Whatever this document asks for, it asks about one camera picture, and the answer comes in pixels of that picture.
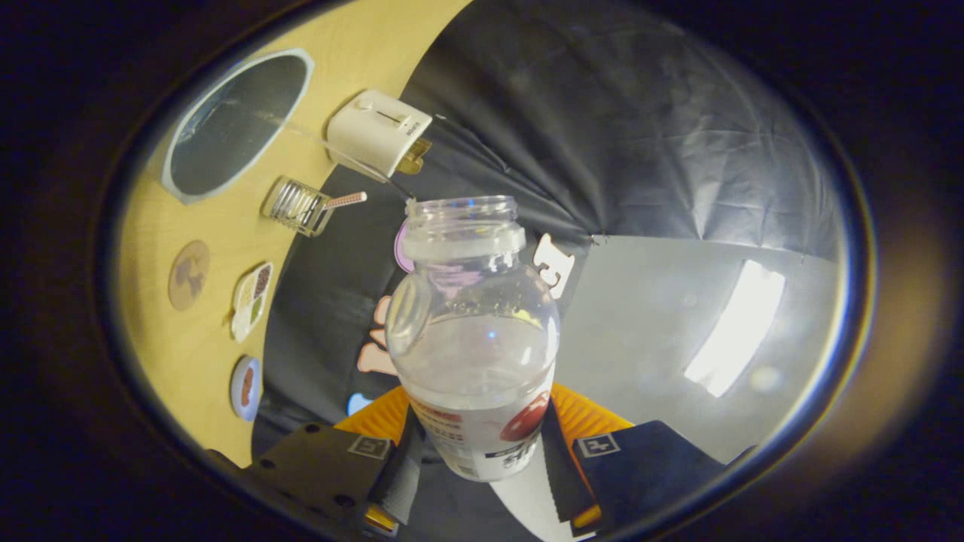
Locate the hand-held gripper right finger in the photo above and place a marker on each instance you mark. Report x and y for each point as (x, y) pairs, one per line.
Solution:
(561, 482)

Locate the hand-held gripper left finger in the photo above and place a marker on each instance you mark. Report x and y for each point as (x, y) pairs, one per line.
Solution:
(399, 482)

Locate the white divided plate with food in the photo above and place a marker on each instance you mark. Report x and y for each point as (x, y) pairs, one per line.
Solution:
(251, 301)

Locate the round brown coaster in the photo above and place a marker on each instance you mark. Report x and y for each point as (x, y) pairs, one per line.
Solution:
(188, 275)

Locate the clear plastic juice bottle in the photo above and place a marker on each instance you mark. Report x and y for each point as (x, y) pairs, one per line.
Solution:
(474, 354)

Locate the wooden table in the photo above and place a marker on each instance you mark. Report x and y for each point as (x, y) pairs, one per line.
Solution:
(158, 226)

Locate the blue plate with food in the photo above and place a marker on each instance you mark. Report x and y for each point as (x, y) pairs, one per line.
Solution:
(245, 388)

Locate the brown toast slice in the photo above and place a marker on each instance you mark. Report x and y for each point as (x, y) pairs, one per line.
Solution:
(414, 158)

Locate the white toaster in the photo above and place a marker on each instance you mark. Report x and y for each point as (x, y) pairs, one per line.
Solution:
(373, 132)

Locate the light blue cup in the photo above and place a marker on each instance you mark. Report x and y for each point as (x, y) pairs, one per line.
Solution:
(233, 120)

